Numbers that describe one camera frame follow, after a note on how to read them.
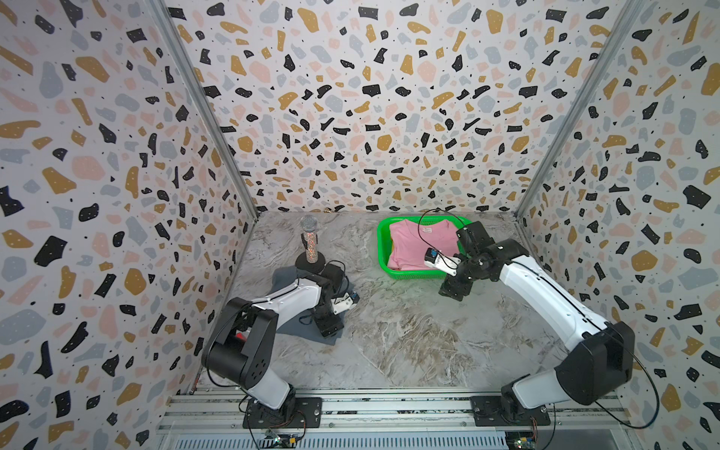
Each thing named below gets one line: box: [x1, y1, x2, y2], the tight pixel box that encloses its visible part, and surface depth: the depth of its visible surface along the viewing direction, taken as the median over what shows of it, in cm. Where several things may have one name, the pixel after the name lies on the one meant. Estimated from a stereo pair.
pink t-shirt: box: [388, 219, 460, 270], surface depth 105 cm
